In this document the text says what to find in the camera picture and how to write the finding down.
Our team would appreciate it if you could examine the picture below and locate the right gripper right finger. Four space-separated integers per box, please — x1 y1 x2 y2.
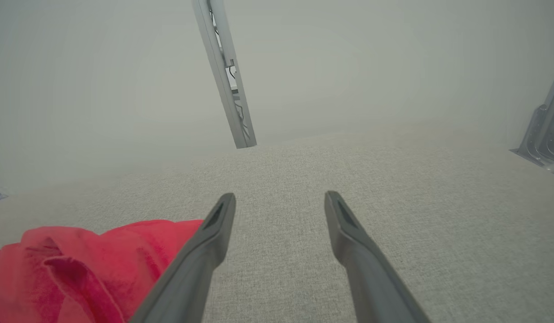
324 191 432 323

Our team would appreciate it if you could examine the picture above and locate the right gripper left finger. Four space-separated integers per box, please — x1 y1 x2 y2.
130 193 237 323

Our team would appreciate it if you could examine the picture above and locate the red and white shirt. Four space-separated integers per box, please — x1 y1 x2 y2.
0 219 205 323

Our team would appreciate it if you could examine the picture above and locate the grey partition post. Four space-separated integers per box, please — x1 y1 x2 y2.
192 0 258 149

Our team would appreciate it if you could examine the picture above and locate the grey metal frame bracket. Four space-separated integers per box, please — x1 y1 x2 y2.
510 58 554 178

